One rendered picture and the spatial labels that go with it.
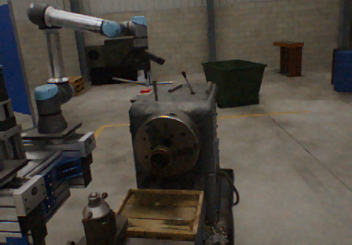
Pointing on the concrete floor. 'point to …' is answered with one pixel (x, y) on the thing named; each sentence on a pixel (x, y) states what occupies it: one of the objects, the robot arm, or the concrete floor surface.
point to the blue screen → (14, 64)
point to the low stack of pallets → (77, 84)
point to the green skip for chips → (235, 82)
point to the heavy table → (290, 57)
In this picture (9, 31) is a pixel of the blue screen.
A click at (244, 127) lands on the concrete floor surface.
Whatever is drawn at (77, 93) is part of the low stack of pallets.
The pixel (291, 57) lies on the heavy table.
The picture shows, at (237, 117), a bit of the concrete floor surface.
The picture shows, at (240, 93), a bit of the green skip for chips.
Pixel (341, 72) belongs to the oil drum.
